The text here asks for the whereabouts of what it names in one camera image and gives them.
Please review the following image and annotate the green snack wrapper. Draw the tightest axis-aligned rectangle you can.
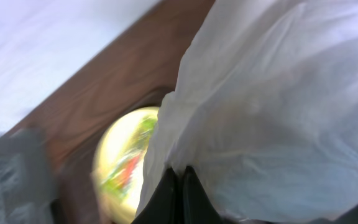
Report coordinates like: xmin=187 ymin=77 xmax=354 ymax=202
xmin=101 ymin=116 xmax=157 ymax=200

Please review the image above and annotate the grey plastic dish rack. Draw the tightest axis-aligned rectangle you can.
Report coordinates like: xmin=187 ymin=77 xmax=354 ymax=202
xmin=0 ymin=129 xmax=58 ymax=224

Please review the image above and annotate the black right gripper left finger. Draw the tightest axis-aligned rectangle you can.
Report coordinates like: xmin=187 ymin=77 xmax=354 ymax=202
xmin=132 ymin=168 xmax=179 ymax=224

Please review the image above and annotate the white napkin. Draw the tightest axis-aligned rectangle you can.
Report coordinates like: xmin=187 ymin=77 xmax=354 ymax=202
xmin=138 ymin=0 xmax=358 ymax=223

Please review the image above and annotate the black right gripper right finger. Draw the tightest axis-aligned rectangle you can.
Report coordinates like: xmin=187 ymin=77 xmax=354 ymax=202
xmin=183 ymin=166 xmax=223 ymax=224

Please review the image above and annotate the yellow round plate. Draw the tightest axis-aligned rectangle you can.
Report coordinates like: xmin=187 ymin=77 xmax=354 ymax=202
xmin=91 ymin=106 xmax=159 ymax=223

